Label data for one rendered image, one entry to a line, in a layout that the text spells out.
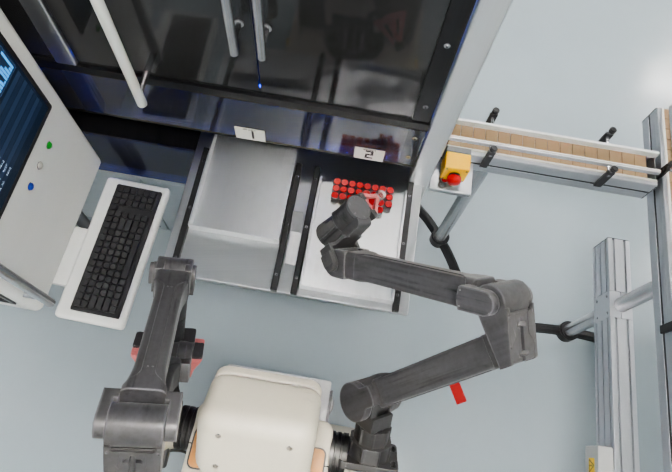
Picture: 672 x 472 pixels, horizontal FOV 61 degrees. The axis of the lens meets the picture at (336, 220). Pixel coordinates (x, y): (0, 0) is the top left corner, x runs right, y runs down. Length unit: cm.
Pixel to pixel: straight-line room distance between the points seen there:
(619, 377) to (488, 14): 137
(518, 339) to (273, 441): 44
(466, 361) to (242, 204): 93
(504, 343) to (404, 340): 161
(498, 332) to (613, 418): 124
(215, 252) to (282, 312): 90
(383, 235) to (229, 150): 54
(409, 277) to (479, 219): 175
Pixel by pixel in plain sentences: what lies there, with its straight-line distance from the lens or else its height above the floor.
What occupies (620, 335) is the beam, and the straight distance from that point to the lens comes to 220.
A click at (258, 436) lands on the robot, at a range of 105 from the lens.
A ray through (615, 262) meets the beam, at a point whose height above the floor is 55.
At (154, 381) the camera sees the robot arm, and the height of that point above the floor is 157.
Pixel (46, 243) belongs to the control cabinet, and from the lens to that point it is 175.
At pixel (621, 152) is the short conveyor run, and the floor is 93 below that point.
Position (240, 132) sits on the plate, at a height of 102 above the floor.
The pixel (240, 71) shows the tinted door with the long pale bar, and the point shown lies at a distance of 144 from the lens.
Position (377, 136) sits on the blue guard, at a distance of 155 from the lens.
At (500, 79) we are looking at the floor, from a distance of 321.
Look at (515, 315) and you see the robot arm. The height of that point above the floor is 158.
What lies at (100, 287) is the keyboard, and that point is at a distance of 176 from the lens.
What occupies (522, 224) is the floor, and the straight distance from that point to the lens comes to 283.
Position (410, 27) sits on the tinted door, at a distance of 123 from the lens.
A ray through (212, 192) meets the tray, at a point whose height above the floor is 88.
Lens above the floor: 243
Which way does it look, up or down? 67 degrees down
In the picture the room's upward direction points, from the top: 8 degrees clockwise
